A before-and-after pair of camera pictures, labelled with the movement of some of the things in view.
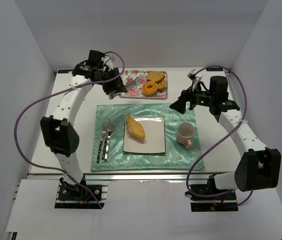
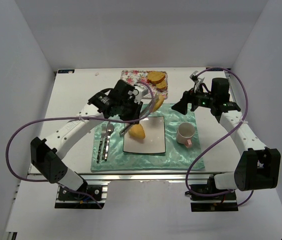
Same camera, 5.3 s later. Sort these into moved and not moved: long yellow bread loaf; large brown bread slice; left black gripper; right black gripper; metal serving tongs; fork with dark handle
Moved: left black gripper; metal serving tongs
Not moved: large brown bread slice; right black gripper; fork with dark handle; long yellow bread loaf
